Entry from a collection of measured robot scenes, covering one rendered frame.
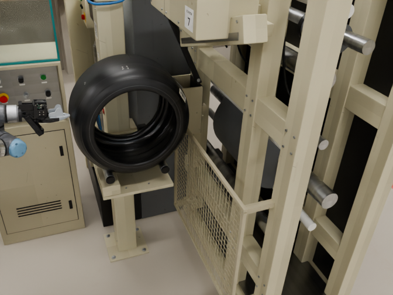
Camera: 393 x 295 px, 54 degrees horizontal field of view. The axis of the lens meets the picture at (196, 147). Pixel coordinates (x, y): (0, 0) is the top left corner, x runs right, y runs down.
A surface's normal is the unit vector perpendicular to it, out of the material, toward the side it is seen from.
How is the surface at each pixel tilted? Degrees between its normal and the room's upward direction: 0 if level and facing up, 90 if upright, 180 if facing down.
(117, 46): 90
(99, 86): 53
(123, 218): 90
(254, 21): 72
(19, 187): 90
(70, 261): 0
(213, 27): 90
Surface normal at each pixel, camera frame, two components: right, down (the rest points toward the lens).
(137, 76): 0.33, -0.29
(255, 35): 0.36, 0.22
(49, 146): 0.36, 0.51
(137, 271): 0.04, -0.85
